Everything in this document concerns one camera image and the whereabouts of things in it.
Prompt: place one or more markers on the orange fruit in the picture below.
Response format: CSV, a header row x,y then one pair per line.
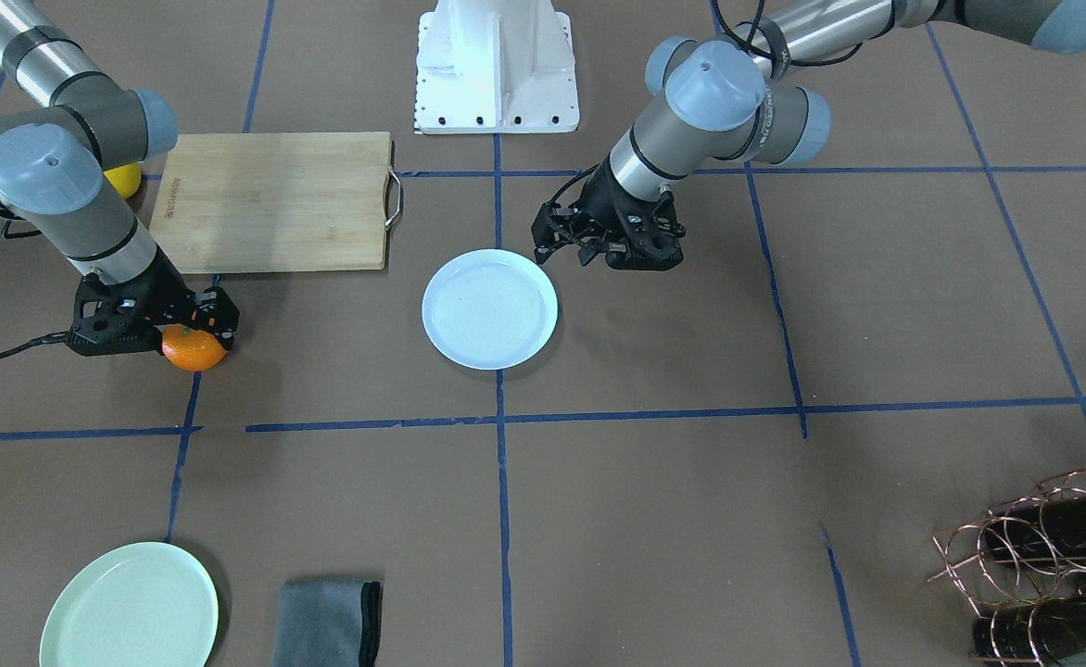
x,y
190,349

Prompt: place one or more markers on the light blue plate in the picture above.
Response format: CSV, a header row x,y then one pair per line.
x,y
489,309

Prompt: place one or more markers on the bamboo cutting board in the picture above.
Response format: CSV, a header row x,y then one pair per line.
x,y
275,201

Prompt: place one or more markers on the copper wire bottle rack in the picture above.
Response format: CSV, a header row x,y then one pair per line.
x,y
1021,569

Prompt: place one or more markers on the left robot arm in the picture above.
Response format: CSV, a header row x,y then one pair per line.
x,y
727,98

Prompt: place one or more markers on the grey folded cloth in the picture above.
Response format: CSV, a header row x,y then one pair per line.
x,y
328,622

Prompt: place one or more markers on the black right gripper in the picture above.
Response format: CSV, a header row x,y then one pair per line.
x,y
170,289

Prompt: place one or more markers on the yellow lemon outer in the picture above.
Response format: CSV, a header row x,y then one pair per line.
x,y
126,179

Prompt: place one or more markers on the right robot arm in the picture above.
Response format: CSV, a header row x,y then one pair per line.
x,y
53,165

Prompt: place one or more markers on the light green plate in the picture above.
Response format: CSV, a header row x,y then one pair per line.
x,y
144,604

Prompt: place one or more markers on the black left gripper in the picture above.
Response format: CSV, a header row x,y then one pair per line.
x,y
598,207

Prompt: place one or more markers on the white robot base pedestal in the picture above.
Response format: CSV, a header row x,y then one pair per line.
x,y
495,66

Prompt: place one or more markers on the dark green wine bottle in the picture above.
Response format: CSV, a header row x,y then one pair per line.
x,y
1039,532

